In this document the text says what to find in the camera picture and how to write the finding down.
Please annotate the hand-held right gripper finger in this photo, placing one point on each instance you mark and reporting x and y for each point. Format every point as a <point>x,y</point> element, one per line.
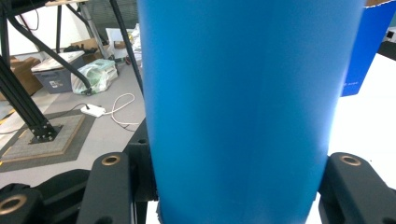
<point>144,168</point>

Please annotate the large blue cylinder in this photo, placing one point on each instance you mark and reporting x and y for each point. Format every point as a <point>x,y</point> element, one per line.
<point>239,102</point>

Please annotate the blue box with white print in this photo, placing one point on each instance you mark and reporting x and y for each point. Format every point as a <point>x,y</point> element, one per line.
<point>367,46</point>

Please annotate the white power adapter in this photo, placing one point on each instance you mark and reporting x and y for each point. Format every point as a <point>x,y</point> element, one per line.
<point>92,110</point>

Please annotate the grey floor mat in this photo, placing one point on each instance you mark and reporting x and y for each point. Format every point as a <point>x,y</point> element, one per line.
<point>46,146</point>

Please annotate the clear plastic bag with green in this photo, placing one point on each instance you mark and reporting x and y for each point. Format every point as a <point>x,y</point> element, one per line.
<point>96,74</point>

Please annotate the thin black metal pole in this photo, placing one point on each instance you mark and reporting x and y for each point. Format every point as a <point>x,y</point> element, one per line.
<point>127,43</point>

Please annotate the grey plastic storage bin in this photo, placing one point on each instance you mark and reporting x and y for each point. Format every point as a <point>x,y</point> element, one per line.
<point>54,79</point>

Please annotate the brown cardboard box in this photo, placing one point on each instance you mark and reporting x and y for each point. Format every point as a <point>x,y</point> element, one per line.
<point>21,74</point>
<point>91,46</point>

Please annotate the black slanted metal tube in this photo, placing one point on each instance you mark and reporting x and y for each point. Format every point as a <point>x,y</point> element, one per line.
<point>53,56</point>

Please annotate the white device on dark desk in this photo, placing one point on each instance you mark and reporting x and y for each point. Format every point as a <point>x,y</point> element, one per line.
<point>390,34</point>

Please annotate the black metal stand frame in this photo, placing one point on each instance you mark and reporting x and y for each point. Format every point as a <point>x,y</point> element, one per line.
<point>18,93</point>

